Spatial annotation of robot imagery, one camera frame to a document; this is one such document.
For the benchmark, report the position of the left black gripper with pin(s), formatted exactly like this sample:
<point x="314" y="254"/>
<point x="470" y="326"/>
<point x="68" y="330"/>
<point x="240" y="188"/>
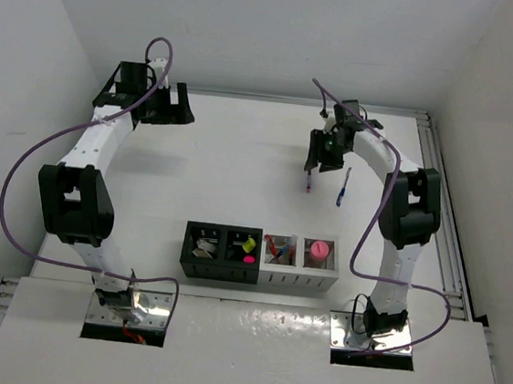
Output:
<point x="177" y="114"/>

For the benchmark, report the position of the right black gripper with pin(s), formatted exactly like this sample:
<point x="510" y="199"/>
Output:
<point x="317" y="153"/>

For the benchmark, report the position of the dark red gel pen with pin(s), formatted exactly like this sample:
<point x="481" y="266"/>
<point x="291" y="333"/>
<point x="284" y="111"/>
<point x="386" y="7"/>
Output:
<point x="308" y="182"/>

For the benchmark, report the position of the blue gel pen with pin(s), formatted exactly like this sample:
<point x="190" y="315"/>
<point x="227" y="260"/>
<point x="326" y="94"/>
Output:
<point x="343" y="188"/>

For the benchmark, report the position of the pink tape roll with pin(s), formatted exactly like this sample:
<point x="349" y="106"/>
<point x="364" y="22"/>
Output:
<point x="318" y="254"/>

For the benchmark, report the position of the red refill pen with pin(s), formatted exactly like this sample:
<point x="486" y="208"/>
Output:
<point x="292" y="248"/>

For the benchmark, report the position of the small red gel pen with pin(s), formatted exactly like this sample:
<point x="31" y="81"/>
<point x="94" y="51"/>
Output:
<point x="272" y="249"/>

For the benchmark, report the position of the yellow black highlighter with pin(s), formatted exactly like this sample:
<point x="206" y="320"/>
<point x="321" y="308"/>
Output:
<point x="249" y="245"/>

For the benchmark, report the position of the white staple box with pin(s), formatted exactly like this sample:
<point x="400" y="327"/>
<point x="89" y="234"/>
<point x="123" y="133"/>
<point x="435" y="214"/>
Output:
<point x="206" y="245"/>

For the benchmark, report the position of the pink staple box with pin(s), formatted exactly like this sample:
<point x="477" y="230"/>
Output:
<point x="202" y="253"/>

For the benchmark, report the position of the pink black highlighter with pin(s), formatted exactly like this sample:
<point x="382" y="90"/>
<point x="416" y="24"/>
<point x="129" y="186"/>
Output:
<point x="249" y="259"/>

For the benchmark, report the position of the blue refill pen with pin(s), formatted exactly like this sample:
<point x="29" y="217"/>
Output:
<point x="280" y="254"/>

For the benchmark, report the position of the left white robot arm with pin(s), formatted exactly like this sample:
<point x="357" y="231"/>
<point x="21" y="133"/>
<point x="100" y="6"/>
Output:
<point x="76" y="203"/>

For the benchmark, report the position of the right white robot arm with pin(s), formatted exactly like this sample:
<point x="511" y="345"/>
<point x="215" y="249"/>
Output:
<point x="407" y="216"/>

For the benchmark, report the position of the grey two-slot container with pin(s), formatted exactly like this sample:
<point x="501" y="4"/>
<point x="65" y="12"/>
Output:
<point x="299" y="275"/>

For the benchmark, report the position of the black two-slot container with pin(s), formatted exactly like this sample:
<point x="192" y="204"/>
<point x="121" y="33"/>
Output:
<point x="227" y="264"/>

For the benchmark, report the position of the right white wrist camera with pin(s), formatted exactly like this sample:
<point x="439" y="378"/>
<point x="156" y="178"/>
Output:
<point x="333" y="122"/>

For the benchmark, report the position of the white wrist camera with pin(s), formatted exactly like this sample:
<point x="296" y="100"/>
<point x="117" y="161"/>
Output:
<point x="156" y="71"/>
<point x="333" y="122"/>

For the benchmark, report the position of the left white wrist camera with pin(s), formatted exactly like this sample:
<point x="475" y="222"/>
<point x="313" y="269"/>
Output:
<point x="156" y="71"/>

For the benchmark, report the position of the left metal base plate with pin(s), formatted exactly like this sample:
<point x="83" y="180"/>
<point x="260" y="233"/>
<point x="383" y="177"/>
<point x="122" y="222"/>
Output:
<point x="152" y="309"/>

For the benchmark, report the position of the metal base plate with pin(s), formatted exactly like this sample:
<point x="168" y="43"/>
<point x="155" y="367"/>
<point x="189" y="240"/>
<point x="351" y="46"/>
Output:
<point x="348" y="335"/>
<point x="152" y="309"/>

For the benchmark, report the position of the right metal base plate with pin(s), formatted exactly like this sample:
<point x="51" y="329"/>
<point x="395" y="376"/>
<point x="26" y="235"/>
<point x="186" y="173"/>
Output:
<point x="348" y="335"/>

